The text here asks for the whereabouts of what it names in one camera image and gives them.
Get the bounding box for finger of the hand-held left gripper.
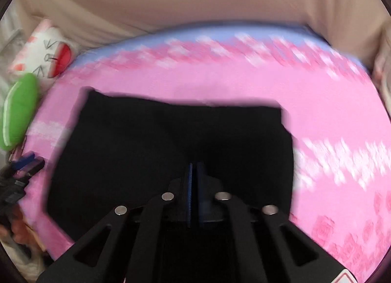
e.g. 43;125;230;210
9;151;46;177

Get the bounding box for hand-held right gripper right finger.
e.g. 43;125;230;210
196;162;358;283

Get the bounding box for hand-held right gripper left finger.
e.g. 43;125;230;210
37;163;194;283

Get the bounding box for black pants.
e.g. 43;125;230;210
46;87;295;241

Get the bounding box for orange patterned cloth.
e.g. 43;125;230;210
0;208;72;283

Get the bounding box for green plush toy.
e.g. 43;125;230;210
0;73;40;152

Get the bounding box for cat face pillow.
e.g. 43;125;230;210
9;21;82;81

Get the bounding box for sheer white curtain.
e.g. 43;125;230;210
0;9;33;69

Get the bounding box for pink rose print bed sheet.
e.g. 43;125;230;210
24;24;391;283

